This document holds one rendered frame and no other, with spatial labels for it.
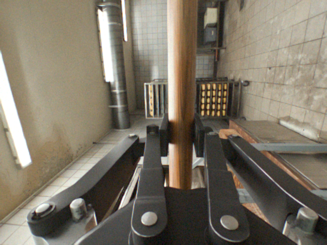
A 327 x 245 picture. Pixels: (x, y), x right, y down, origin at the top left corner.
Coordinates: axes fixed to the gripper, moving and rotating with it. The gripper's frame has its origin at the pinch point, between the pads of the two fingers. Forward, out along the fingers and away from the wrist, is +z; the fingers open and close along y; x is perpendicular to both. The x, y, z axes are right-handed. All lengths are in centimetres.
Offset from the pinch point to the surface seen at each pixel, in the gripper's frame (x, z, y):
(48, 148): -66, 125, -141
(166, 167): -100, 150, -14
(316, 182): -46, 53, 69
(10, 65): 19, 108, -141
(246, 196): -41, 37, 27
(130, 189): -101, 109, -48
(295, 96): -16, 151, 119
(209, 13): 152, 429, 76
